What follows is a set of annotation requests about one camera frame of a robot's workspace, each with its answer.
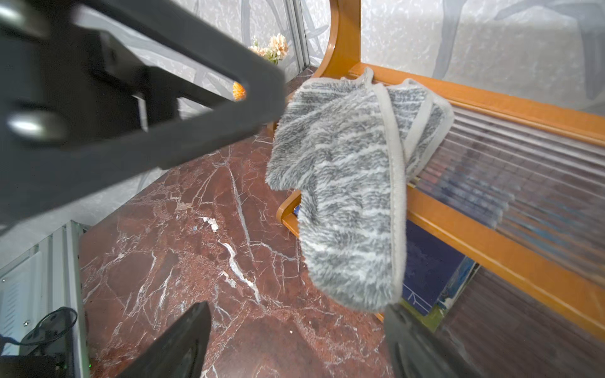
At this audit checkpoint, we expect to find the blue book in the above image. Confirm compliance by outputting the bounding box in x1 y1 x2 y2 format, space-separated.
401 221 480 332

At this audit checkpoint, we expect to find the flower pot with orange flowers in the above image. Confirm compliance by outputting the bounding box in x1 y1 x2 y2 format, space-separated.
233 34 289 101

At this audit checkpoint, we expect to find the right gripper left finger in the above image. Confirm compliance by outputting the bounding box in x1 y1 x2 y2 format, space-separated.
119 302 212 377

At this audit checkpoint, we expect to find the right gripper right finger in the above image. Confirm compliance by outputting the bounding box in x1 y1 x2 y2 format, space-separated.
384 304 477 378

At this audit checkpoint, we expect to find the aluminium rail frame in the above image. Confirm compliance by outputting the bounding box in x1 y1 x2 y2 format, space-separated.
1 221 91 377

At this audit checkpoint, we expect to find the grey striped fluffy cloth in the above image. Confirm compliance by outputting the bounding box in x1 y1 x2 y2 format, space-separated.
266 69 455 313

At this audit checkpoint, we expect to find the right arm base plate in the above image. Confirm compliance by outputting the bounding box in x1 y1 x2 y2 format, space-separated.
1 306 78 377

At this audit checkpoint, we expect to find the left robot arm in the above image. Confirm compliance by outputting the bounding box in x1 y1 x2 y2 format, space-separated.
1 1 285 230

